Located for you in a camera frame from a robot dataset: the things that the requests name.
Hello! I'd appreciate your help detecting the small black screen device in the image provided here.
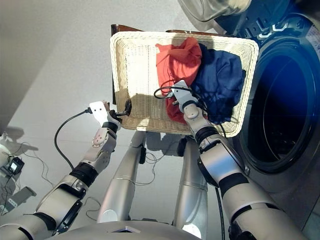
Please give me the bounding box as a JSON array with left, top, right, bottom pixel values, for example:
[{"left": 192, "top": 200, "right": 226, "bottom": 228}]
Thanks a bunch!
[{"left": 8, "top": 156, "right": 26, "bottom": 175}]

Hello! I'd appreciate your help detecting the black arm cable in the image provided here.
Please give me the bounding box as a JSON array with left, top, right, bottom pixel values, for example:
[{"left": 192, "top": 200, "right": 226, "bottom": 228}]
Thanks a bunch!
[
  {"left": 54, "top": 108, "right": 93, "bottom": 171},
  {"left": 153, "top": 84, "right": 228, "bottom": 240}
]

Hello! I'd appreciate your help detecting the navy blue garment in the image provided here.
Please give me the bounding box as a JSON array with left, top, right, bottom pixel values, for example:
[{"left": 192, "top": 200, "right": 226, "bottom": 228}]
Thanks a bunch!
[{"left": 191, "top": 43, "right": 248, "bottom": 125}]

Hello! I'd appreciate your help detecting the pale woven laundry basket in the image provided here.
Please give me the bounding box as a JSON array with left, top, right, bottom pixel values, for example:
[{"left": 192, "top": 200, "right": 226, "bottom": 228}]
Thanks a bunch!
[{"left": 109, "top": 31, "right": 260, "bottom": 138}]

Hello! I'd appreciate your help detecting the grey washing machine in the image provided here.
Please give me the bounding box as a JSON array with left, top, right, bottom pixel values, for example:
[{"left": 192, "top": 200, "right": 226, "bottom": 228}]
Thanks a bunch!
[{"left": 213, "top": 0, "right": 320, "bottom": 240}]

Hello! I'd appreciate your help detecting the thin black floor wire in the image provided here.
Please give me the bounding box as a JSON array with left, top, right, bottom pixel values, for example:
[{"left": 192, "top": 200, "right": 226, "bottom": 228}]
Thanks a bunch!
[{"left": 134, "top": 139, "right": 188, "bottom": 186}]

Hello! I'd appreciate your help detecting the orange garment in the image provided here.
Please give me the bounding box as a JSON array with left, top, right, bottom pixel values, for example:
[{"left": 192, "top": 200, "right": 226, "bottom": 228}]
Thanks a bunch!
[{"left": 155, "top": 37, "right": 209, "bottom": 125}]

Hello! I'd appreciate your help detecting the silver robot torso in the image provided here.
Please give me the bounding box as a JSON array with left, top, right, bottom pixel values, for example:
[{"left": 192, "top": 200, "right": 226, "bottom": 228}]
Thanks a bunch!
[{"left": 56, "top": 219, "right": 201, "bottom": 240}]

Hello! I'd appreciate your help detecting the brown wooden stool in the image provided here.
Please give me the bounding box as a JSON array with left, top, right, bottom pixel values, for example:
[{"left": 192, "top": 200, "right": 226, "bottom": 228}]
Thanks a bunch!
[{"left": 110, "top": 23, "right": 220, "bottom": 106}]

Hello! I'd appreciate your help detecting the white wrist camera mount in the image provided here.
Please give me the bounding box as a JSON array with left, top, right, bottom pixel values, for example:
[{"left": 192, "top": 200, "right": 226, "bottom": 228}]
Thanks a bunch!
[
  {"left": 89, "top": 99, "right": 111, "bottom": 127},
  {"left": 170, "top": 79, "right": 199, "bottom": 111}
]

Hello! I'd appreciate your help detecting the grey equipment stand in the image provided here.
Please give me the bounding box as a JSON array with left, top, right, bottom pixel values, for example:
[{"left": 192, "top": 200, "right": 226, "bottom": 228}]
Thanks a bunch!
[{"left": 0, "top": 143, "right": 38, "bottom": 216}]

